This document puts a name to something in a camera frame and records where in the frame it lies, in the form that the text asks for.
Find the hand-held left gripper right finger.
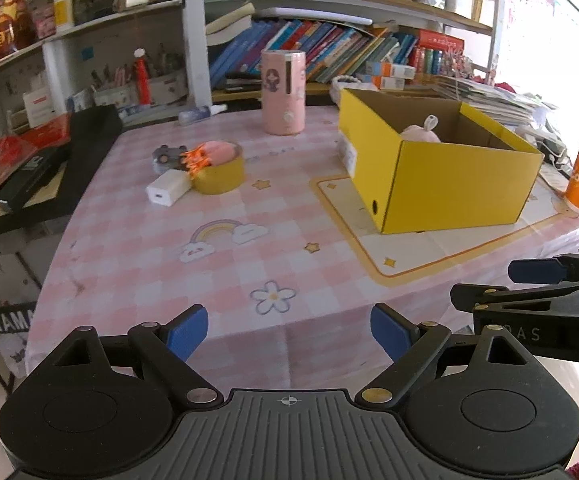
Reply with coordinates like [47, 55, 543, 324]
[355, 303, 533, 408]

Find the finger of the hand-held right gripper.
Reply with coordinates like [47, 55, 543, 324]
[508, 247, 579, 284]
[450, 280, 579, 311]

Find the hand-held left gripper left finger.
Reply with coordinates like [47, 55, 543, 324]
[52, 304, 222, 408]

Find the yellow cardboard box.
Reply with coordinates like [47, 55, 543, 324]
[338, 87, 545, 235]

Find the white power adapter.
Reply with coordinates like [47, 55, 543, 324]
[146, 169, 192, 208]

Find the yellow tape roll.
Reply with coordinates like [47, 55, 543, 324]
[189, 142, 245, 196]

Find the orange hair clip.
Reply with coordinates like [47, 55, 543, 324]
[178, 145, 211, 180]

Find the pink plush toy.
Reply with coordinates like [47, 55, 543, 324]
[400, 115, 443, 143]

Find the small grey toy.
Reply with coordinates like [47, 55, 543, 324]
[152, 145, 187, 168]

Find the small pink plush ball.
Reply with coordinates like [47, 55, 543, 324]
[203, 141, 237, 165]

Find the pink checkered tablecloth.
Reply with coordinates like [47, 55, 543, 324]
[24, 102, 579, 391]

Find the stack of papers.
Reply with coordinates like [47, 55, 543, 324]
[432, 75, 545, 128]

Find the black electronic keyboard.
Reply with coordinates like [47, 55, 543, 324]
[0, 105, 122, 243]

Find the small spray bottle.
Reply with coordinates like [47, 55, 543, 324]
[178, 104, 228, 125]

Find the long black box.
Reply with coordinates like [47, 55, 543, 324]
[0, 146, 72, 211]

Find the orange white small box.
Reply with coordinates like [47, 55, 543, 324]
[369, 75, 405, 91]
[365, 61, 416, 80]

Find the red book box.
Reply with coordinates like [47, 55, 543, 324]
[414, 29, 465, 81]

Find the small red decoration pack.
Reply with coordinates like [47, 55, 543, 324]
[19, 114, 72, 148]

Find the white pen holder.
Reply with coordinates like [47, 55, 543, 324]
[92, 82, 137, 108]
[149, 70, 187, 103]

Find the white beaded bag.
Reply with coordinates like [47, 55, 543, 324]
[330, 75, 365, 106]

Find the pink humidifier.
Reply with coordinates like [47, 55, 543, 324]
[260, 50, 306, 136]

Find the red tassel ornament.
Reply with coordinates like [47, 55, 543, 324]
[133, 49, 151, 107]

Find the white card box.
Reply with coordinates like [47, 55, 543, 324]
[22, 85, 55, 128]

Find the white desk organizer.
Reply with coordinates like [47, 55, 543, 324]
[444, 0, 473, 20]

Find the white bookshelf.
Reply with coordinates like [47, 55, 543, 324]
[0, 0, 507, 131]

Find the row of blue books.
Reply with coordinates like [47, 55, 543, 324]
[208, 19, 417, 83]

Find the white bottle yellow label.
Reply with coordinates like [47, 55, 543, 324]
[52, 0, 75, 31]

